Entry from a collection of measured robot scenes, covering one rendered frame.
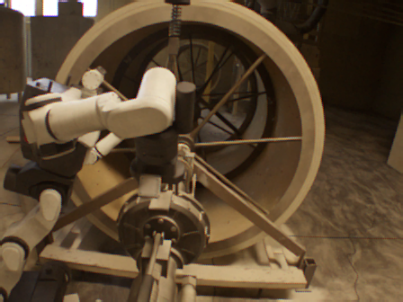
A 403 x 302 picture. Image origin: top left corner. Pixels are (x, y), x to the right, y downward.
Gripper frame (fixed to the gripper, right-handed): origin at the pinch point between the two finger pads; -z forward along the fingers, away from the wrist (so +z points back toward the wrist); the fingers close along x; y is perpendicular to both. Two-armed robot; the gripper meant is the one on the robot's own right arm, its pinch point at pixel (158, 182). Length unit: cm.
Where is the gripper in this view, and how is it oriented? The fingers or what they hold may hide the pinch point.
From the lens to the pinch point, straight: 65.8
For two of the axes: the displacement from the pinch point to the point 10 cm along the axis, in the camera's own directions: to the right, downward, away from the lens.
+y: 0.6, -7.0, 7.1
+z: 0.8, -7.0, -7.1
